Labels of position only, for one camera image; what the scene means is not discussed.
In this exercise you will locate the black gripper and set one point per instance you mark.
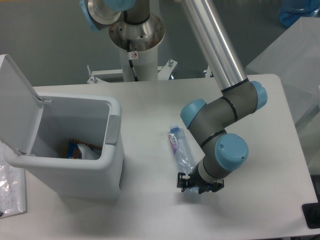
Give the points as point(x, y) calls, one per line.
point(185, 182)

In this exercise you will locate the clear plastic water bottle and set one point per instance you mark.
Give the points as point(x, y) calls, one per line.
point(183, 156)

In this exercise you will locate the clear plastic bag wrapper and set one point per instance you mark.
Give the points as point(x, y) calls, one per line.
point(87, 153)

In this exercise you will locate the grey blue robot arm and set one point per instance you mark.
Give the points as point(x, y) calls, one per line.
point(136, 31)

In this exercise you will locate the white trash can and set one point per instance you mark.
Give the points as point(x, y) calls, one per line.
point(36, 128)

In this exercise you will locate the metal clamp bolt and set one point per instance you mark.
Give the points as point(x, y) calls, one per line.
point(208, 73)

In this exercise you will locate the black device at edge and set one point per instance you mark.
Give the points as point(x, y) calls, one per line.
point(311, 212)

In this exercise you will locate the blue orange snack packet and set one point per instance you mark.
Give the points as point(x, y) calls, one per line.
point(73, 151)

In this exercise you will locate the clear plastic sheet sleeve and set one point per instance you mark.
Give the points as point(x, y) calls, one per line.
point(13, 197)

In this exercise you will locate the blue water jug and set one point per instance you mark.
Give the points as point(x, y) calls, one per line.
point(291, 10)

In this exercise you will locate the white bracket with bolts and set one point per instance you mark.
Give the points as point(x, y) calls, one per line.
point(165, 72)

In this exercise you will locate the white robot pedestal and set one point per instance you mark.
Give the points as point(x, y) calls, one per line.
point(139, 65)

